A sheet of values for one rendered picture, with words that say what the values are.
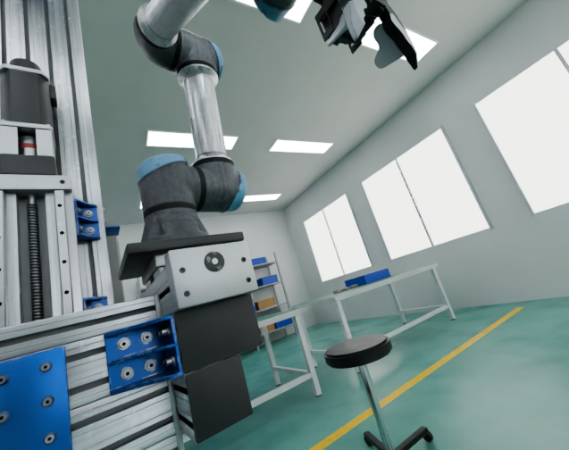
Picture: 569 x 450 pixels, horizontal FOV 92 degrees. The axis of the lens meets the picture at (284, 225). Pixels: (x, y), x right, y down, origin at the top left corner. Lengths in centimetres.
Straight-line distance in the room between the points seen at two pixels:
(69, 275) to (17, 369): 20
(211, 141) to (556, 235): 416
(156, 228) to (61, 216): 19
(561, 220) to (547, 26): 217
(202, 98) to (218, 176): 24
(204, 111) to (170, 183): 26
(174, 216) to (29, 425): 37
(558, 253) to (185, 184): 428
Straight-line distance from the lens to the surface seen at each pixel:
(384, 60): 56
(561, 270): 455
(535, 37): 479
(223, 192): 72
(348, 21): 44
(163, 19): 80
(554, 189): 444
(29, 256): 72
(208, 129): 81
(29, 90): 89
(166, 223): 62
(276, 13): 70
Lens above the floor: 88
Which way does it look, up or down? 14 degrees up
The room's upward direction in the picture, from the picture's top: 16 degrees counter-clockwise
